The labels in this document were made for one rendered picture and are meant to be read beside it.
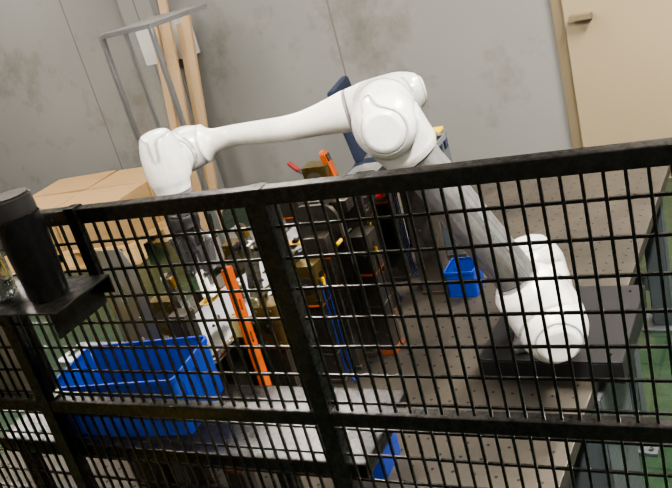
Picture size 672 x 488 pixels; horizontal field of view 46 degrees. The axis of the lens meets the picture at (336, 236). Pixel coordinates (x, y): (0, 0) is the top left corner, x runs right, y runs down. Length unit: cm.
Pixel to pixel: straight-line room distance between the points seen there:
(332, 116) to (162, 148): 41
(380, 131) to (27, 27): 594
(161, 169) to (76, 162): 559
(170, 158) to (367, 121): 55
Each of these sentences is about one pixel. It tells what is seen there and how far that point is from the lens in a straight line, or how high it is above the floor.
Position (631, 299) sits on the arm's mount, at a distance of 224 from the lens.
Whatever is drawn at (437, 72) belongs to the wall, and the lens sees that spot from 528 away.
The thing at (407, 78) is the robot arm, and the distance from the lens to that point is 180.
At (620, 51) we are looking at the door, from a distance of 491.
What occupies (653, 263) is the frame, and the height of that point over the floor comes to 30.
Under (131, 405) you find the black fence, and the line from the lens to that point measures 154.
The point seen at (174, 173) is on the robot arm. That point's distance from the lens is 193.
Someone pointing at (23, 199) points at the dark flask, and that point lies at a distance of 132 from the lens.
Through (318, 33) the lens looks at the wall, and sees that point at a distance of 558.
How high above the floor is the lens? 186
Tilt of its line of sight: 21 degrees down
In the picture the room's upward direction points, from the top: 16 degrees counter-clockwise
